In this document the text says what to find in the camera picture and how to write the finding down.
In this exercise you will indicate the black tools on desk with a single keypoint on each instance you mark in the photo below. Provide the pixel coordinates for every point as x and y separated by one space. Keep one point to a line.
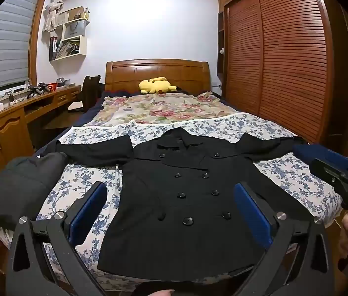
38 89

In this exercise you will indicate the row of binders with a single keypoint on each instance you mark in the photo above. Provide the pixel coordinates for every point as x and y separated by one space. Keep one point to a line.
54 47

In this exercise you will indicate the grey window blind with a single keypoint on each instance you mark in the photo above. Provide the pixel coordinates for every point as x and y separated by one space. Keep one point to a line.
4 40

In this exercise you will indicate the white wall shelf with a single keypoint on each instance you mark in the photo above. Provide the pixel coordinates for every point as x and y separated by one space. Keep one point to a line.
82 47

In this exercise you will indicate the dark grey padded cloth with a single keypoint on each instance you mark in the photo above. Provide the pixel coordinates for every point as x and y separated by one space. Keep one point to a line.
16 188

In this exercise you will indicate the wooden headboard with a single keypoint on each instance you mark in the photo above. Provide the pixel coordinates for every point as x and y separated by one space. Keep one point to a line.
124 75

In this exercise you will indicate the wooden louvred wardrobe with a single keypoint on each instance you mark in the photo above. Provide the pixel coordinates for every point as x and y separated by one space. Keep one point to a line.
285 52

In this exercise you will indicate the black office chair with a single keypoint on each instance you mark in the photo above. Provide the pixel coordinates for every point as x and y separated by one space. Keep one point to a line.
89 94

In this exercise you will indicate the yellow plush toy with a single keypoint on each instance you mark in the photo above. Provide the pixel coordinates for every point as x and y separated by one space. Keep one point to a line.
157 85

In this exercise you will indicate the grey paper bag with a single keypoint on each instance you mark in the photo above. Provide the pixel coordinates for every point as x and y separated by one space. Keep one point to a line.
75 29

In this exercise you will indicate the rose floral blanket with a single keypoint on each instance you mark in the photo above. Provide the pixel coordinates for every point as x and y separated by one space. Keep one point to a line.
161 109

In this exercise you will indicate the tied white curtain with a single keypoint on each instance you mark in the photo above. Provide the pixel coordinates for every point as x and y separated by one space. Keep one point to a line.
53 9

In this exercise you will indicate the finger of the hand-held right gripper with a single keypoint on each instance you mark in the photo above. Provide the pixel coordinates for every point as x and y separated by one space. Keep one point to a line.
322 154

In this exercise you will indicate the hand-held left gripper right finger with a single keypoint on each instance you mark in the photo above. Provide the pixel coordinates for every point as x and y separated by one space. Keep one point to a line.
251 215

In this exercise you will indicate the black double-breasted coat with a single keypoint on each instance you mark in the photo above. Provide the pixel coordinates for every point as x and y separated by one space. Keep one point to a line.
177 222

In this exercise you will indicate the wooden desk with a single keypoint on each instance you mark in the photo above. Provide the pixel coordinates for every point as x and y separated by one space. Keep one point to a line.
7 135

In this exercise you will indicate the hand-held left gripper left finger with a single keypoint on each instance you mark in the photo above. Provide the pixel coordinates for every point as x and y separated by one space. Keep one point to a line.
89 211

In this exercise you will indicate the wooden window frame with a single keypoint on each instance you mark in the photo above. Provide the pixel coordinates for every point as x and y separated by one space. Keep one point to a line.
36 30

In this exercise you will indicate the blue floral bedsheet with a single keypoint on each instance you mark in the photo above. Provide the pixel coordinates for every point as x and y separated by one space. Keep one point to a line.
285 172

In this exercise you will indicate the red basket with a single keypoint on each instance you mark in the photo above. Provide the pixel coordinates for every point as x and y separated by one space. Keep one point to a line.
52 87

